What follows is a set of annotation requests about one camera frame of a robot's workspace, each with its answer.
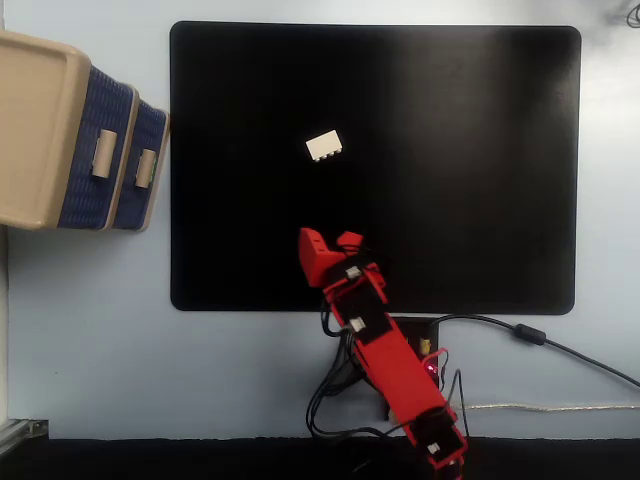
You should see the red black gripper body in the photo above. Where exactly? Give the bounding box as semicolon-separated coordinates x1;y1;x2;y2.
320;248;390;304

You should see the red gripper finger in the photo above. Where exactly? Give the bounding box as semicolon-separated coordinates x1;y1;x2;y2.
336;230;365;254
298;227;349;289

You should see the white toy brick block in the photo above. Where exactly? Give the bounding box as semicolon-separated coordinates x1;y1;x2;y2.
305;129;345;164

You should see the blue drawer green-banded handle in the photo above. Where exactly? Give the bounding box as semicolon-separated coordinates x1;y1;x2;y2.
110;98;168;230

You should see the beige plastic drawer cabinet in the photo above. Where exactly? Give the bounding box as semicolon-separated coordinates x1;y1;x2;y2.
0;28;171;234

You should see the black rectangular mat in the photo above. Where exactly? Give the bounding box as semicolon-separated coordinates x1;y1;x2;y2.
169;20;583;316

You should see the black servo cable bundle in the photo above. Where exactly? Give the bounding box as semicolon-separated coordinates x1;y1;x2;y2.
305;299;469;442

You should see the red wire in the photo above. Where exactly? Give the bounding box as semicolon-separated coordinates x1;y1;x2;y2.
421;348;450;376

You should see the black power cable with ferrite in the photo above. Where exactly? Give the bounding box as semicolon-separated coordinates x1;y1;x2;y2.
429;313;640;389

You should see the silver USB cable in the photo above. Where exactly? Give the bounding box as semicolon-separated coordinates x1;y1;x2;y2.
459;401;640;414

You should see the blue drawer plain beige handle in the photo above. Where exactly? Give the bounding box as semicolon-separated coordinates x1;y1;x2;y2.
57;64;135;230

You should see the aluminium frame profile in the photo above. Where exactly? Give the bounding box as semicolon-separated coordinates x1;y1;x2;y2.
0;418;50;451

